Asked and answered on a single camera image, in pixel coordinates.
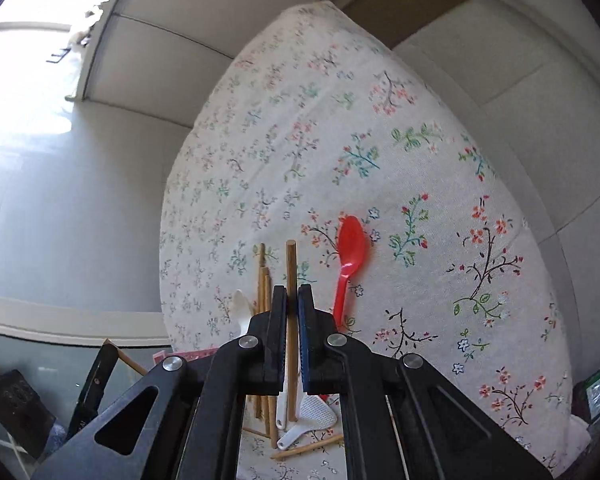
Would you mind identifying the white plastic spoon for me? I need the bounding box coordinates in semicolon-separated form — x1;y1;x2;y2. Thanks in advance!
230;289;253;336

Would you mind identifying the white rice paddle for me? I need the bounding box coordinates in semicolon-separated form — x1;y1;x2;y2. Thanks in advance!
276;394;338;451
275;391;287;431

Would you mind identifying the wooden chopstick short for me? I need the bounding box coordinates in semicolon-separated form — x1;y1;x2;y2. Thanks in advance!
264;268;278;448

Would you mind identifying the wooden chopstick long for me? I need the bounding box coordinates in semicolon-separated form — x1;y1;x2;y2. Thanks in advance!
254;243;265;420

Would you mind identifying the pink utensil basket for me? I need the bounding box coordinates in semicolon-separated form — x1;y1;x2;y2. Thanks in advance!
152;348;218;365

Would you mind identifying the red plastic spoon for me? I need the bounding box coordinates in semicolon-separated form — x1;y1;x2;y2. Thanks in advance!
332;216;367;330

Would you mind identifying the floral tablecloth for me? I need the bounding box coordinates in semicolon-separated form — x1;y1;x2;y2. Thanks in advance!
159;2;588;476

